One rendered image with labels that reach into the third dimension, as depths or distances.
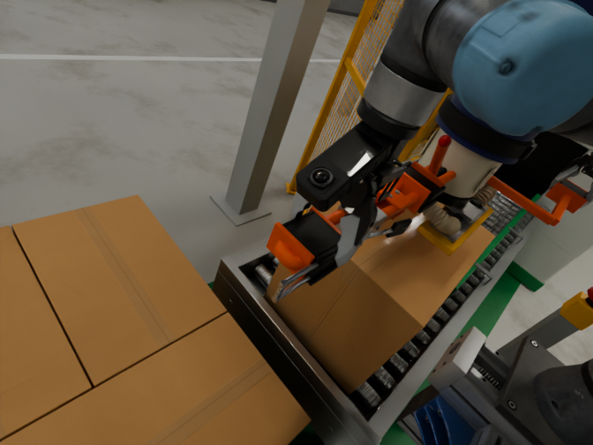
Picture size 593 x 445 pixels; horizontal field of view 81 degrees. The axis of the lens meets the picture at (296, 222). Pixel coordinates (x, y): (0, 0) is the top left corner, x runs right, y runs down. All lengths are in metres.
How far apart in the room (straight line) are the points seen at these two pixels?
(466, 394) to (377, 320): 0.24
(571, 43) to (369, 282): 0.70
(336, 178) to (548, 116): 0.18
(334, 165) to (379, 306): 0.57
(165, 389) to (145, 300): 0.27
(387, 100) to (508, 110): 0.14
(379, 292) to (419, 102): 0.57
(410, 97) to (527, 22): 0.14
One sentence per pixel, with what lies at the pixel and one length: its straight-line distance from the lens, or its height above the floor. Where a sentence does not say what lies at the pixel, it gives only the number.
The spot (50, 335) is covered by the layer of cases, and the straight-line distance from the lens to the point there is 1.12.
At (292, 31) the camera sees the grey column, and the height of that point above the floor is 1.13.
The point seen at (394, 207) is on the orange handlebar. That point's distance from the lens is 0.66.
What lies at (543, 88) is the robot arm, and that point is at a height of 1.49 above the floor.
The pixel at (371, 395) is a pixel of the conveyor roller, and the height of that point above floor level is 0.55.
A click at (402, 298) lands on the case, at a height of 0.95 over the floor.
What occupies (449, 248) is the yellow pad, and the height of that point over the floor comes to 1.07.
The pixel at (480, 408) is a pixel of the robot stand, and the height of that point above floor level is 0.95.
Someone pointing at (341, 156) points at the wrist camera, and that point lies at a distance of 0.37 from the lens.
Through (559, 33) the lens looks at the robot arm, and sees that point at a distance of 0.26.
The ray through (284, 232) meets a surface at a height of 1.20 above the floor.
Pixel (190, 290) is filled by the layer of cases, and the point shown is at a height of 0.54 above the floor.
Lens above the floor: 1.51
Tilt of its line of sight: 39 degrees down
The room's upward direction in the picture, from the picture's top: 25 degrees clockwise
